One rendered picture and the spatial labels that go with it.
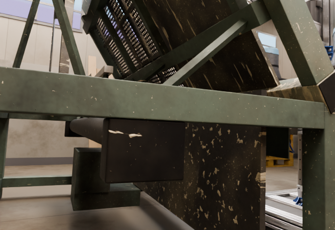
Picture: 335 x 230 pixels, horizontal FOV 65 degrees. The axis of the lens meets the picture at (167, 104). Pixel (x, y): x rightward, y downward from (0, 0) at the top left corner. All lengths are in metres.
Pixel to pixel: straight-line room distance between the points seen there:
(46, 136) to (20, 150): 0.41
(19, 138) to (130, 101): 4.12
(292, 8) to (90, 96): 0.70
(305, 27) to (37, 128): 4.22
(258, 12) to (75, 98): 0.66
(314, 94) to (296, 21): 0.25
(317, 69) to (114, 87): 0.69
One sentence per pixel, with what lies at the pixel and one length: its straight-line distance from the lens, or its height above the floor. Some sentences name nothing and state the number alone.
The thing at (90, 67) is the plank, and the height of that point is 1.62.
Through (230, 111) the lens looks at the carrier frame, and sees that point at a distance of 0.76.
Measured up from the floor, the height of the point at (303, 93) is 0.82.
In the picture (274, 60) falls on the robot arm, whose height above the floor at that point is 1.16.
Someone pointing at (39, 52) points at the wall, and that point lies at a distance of 4.83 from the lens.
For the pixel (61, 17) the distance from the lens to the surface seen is 1.69.
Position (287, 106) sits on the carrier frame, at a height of 0.76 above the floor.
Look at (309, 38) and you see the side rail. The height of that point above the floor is 1.00.
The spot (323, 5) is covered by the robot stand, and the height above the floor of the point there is 1.49.
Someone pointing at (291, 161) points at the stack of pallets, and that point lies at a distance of 6.10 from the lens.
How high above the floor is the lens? 0.68
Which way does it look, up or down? 5 degrees up
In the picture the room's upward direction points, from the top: 3 degrees clockwise
